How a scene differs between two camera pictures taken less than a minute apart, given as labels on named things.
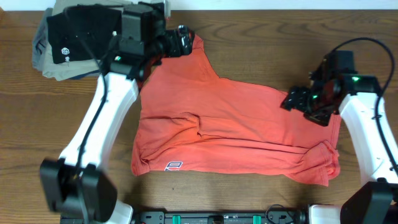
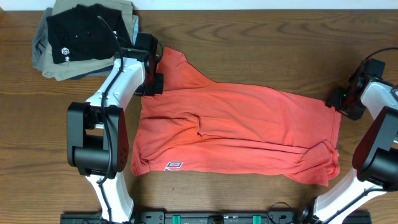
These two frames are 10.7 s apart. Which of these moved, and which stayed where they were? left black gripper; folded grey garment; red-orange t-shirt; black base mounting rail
Moved: left black gripper
Stayed: black base mounting rail; folded grey garment; red-orange t-shirt
